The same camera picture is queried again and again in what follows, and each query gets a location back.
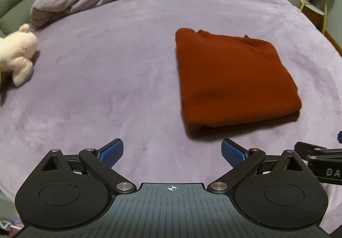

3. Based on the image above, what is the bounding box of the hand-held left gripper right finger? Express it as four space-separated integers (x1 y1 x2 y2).
207 138 305 193

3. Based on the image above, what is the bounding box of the red knitted sweater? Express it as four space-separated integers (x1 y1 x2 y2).
175 28 302 139

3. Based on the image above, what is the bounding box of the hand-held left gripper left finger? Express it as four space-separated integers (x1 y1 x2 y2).
40 139 137 194

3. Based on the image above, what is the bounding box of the purple bed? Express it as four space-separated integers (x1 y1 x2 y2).
0 0 342 238

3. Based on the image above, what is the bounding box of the pink plush toy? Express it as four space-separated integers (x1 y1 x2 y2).
0 24 38 87

